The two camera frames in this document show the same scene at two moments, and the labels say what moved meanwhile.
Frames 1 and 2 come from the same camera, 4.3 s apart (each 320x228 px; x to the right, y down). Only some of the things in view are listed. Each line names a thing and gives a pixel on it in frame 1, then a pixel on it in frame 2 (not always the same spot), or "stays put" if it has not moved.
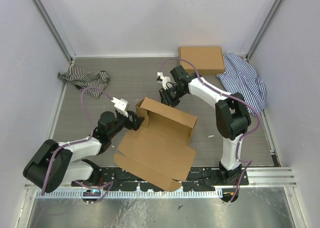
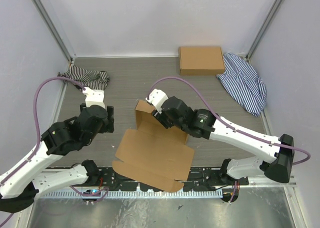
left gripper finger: [134, 124] → [108, 128]
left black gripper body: [121, 122] → [90, 138]
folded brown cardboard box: [207, 60] stays put
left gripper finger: [134, 119] → [110, 114]
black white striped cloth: [82, 78] stays put
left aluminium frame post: [48, 11] stays put
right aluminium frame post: [266, 22] stays put
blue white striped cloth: [240, 76] stays put
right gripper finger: [165, 98] → [161, 119]
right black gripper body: [174, 94] → [181, 126]
